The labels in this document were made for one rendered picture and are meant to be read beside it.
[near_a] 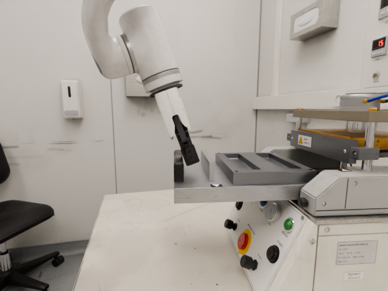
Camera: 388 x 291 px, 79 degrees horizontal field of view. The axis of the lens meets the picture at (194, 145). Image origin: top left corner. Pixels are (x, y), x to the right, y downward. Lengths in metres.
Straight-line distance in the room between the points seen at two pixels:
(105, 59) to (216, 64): 1.59
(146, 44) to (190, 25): 1.54
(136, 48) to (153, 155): 1.48
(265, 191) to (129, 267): 0.36
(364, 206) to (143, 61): 0.48
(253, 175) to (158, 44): 0.31
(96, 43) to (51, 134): 1.54
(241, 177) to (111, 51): 0.34
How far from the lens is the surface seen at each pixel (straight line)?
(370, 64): 0.87
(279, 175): 0.48
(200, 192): 0.44
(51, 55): 1.98
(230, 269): 0.61
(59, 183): 2.03
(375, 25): 0.89
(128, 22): 0.52
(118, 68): 0.50
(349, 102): 0.64
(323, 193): 0.46
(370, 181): 0.50
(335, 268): 0.53
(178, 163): 0.46
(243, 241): 0.62
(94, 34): 0.47
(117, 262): 0.66
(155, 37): 0.50
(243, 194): 0.46
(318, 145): 0.61
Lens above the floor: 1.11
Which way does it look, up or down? 9 degrees down
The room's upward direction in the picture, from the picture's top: straight up
